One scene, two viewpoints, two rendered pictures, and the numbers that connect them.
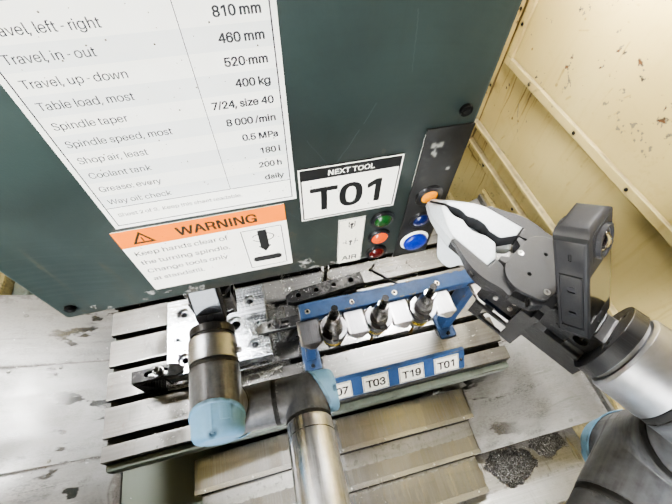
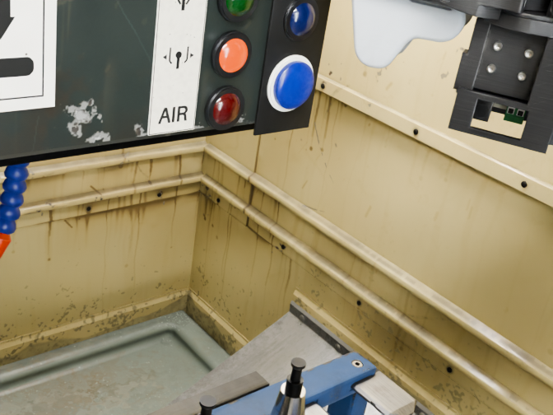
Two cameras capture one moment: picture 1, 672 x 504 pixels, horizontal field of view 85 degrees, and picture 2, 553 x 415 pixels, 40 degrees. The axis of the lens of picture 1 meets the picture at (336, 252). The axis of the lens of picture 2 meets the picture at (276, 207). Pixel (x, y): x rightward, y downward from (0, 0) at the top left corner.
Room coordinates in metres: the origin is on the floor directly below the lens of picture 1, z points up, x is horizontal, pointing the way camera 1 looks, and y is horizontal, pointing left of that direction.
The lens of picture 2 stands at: (-0.14, 0.11, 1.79)
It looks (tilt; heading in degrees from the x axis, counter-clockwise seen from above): 26 degrees down; 332
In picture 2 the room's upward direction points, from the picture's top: 9 degrees clockwise
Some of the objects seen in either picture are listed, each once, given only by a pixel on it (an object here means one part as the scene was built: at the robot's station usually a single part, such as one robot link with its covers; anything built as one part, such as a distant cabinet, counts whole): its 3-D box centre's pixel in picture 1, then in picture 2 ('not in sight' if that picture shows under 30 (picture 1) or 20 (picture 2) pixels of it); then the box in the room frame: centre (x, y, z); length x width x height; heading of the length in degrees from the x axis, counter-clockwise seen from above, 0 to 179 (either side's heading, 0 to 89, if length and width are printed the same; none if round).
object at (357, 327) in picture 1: (356, 324); not in sight; (0.34, -0.05, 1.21); 0.07 x 0.05 x 0.01; 16
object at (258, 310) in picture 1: (220, 330); not in sight; (0.40, 0.34, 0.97); 0.29 x 0.23 x 0.05; 106
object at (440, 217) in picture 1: (450, 245); (379, 13); (0.22, -0.12, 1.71); 0.09 x 0.03 x 0.06; 46
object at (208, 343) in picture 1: (215, 349); not in sight; (0.19, 0.19, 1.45); 0.08 x 0.05 x 0.08; 105
